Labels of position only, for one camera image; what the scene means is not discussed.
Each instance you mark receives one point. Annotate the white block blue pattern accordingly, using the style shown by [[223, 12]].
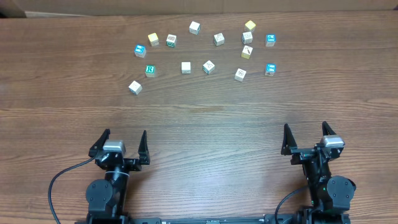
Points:
[[247, 38]]

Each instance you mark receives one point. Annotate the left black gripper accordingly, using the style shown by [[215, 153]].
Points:
[[135, 164]]

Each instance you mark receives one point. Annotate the white block grape picture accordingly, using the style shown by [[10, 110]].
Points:
[[239, 75]]

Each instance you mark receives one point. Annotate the blue top block left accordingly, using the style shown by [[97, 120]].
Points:
[[140, 51]]

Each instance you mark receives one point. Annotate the white block green triangle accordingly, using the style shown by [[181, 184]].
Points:
[[208, 67]]

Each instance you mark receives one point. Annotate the white block green pattern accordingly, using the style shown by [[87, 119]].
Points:
[[218, 39]]

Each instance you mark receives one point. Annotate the yellow top block left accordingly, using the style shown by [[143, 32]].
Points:
[[153, 39]]

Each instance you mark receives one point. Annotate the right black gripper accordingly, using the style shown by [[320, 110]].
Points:
[[301, 155]]

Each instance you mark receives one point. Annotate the blue top block right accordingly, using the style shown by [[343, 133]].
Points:
[[270, 69]]

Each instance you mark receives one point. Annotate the blue P block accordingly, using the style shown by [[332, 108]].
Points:
[[270, 40]]

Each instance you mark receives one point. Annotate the cardboard wall panel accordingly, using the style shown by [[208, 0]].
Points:
[[19, 8]]

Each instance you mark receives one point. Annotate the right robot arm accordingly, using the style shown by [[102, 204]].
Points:
[[330, 195]]

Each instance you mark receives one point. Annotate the yellow top block right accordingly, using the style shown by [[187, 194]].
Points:
[[249, 26]]

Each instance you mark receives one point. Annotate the plain white block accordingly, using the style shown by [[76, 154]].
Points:
[[186, 67]]

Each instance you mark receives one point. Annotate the block with green B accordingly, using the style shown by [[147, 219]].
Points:
[[171, 40]]

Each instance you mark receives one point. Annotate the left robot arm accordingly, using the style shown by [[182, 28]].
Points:
[[106, 196]]

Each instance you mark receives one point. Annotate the yellow block with tool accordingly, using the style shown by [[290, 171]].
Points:
[[246, 52]]

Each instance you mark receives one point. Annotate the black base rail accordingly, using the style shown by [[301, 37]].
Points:
[[265, 219]]

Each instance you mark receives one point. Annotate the green R block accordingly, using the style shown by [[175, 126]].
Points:
[[150, 71]]

